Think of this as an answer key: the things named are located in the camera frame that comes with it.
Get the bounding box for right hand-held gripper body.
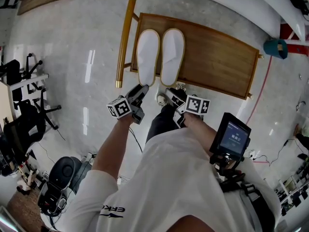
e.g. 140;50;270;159
169;94;211;129

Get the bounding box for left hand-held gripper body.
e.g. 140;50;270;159
106;90;145;125

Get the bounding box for white slipper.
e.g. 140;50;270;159
136;28;161;87
159;28;186;87

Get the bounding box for person's left forearm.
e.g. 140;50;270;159
93;116;136;178

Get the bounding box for person's right forearm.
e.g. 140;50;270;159
183;112;218;159

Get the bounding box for person's black trousers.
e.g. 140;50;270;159
145;104;184;145

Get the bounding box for black tablet monitor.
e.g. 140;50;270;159
209;112;252;159

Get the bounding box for wooden shelf cart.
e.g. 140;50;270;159
115;0;264;101

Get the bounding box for black waist harness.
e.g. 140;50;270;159
209;153;281;232

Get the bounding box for person's white t-shirt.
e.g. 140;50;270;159
64;127;282;232

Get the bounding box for black round device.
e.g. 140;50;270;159
49;156;82;191

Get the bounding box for black office chair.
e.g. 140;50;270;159
0;53;43;82
2;90;61;160

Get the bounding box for teal waste bin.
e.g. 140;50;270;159
263;38;288;59

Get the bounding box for black equipment case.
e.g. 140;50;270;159
37;181;68;218

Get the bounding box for white metal storage rack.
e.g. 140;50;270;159
159;0;309;39

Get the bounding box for red cabinet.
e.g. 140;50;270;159
280;23;309;56

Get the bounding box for white low shelf unit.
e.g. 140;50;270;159
275;173;309;215

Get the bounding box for white frame desk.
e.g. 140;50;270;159
0;72;49;120

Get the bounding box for black floor cable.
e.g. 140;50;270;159
251;139;300;165

